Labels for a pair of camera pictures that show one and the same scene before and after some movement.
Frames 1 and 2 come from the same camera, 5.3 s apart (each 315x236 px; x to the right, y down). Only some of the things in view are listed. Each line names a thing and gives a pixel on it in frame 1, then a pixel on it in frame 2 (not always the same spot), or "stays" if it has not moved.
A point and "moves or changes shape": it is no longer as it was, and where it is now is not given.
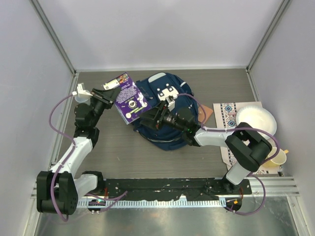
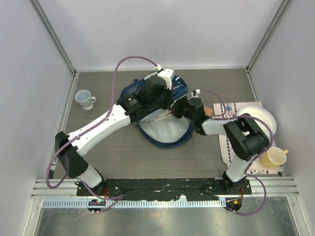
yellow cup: (279, 160) stays
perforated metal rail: (151, 203) stays
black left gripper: (110, 94) -> (168, 104)
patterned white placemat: (225, 114) stays
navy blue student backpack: (166, 137) moves or changes shape
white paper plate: (257, 117) stays
